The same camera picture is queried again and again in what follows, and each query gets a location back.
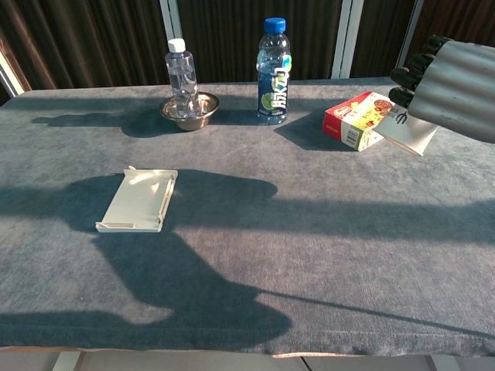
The right silver and black robot hand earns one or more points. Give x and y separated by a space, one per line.
456 89

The white paper cup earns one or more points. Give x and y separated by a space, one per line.
406 133

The red and white snack box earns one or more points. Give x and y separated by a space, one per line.
352 123

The blue-capped sports drink bottle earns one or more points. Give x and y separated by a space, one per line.
274 77

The small metal bowl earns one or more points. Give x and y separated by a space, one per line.
190 112

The clear white-capped water bottle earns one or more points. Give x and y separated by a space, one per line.
181 79

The grey-blue table cloth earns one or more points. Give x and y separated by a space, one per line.
247 270

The white plastic tray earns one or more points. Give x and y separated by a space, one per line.
137 203

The dark brown curtain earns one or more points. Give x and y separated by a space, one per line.
93 42

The white window frame post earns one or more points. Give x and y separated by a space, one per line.
409 35
170 19
347 38
8 77

